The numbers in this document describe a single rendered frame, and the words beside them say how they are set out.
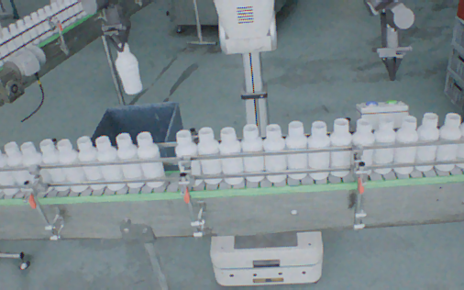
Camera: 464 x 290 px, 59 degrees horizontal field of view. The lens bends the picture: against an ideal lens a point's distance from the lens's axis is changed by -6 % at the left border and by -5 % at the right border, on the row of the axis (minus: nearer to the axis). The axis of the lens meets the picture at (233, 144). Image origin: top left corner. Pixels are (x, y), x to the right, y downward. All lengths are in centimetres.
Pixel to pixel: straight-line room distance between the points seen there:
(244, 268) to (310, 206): 90
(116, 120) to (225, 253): 77
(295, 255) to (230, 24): 105
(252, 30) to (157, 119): 56
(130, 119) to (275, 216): 85
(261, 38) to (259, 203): 67
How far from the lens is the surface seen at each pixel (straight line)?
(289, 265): 206
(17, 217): 149
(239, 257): 202
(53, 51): 283
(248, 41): 163
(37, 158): 134
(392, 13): 123
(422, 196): 129
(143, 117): 184
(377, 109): 130
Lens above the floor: 179
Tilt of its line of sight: 35 degrees down
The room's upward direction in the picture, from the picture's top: 8 degrees counter-clockwise
